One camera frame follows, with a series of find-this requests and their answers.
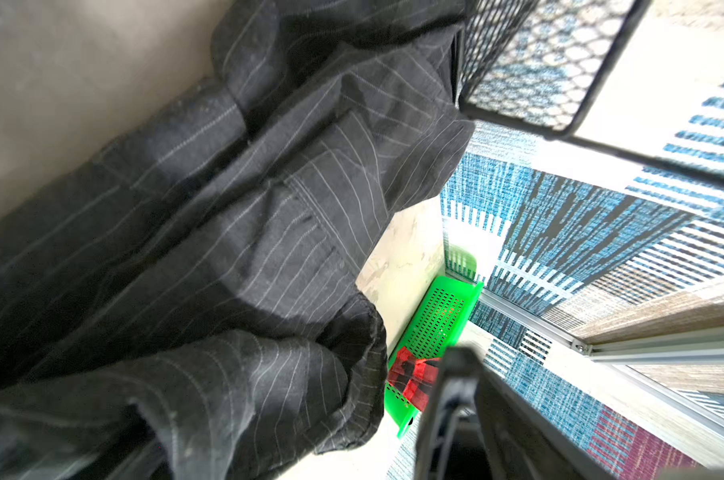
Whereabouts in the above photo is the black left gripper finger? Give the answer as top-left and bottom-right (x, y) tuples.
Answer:
(413, 347), (612, 479)

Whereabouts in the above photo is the red black plaid shirt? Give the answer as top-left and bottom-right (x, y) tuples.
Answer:
(387, 347), (441, 412)

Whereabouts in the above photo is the black wire shelf rack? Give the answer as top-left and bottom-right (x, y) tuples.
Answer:
(457, 1), (724, 188)

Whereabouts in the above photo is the green plastic basket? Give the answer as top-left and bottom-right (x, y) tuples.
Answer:
(385, 268), (484, 438)

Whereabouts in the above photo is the dark grey striped shirt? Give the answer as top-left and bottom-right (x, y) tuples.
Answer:
(0, 1), (474, 479)

